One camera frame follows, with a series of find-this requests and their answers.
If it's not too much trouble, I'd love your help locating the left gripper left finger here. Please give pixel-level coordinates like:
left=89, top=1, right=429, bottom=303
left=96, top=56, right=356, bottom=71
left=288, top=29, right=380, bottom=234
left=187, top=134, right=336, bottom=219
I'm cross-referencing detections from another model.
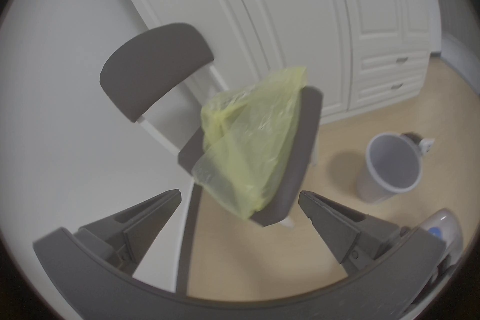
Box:
left=75, top=189, right=183, bottom=277

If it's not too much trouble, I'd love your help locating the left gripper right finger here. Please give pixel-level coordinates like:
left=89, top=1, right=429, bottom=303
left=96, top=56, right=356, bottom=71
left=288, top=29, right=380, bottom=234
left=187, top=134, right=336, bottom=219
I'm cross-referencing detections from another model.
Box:
left=298, top=190, right=403, bottom=278

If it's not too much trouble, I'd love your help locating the yellow plastic bag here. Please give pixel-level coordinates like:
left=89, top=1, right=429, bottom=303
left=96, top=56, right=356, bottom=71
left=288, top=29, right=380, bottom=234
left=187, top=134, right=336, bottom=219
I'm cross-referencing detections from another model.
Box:
left=192, top=66, right=308, bottom=220

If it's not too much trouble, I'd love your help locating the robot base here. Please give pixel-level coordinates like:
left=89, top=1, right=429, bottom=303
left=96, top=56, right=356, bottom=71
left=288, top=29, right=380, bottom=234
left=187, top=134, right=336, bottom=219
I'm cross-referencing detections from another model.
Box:
left=409, top=209, right=464, bottom=287

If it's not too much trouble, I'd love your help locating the white trash bin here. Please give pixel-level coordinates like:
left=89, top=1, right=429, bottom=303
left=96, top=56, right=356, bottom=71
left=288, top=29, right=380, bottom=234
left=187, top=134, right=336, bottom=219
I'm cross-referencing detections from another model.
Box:
left=356, top=132, right=423, bottom=204

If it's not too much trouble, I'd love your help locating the dark grey white-legged chair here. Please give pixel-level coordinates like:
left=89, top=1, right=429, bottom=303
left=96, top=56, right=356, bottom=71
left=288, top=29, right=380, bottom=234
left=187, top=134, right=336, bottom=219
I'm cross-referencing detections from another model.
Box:
left=99, top=23, right=324, bottom=229

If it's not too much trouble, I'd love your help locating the white wardrobe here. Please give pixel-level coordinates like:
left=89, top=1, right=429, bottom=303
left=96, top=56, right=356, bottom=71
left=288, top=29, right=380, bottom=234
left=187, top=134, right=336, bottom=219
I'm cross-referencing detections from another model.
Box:
left=101, top=0, right=436, bottom=126

